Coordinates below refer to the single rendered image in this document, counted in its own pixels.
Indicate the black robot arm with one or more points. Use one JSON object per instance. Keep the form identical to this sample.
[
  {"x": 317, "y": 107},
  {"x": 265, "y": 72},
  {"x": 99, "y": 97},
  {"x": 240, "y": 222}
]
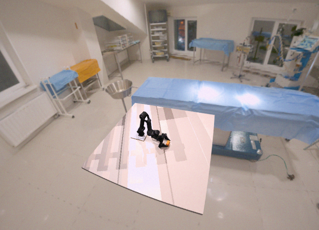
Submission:
[{"x": 153, "y": 133}]

